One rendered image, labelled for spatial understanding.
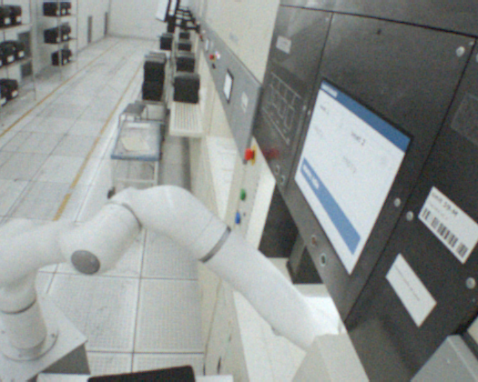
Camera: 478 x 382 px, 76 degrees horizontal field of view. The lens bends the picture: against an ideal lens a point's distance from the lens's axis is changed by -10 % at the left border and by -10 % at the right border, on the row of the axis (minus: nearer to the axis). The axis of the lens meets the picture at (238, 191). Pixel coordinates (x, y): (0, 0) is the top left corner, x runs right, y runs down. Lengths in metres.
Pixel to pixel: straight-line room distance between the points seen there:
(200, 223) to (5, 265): 0.51
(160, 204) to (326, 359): 0.37
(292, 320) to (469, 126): 0.43
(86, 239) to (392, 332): 0.52
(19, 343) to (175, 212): 0.78
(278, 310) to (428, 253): 0.33
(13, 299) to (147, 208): 0.58
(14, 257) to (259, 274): 0.57
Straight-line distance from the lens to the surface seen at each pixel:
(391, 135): 0.45
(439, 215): 0.37
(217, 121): 2.51
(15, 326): 1.16
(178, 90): 3.40
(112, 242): 0.67
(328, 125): 0.60
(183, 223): 0.60
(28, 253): 0.87
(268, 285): 0.65
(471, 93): 0.37
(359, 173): 0.50
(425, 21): 0.45
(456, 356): 0.36
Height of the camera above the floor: 1.78
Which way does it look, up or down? 30 degrees down
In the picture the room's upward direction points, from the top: 12 degrees clockwise
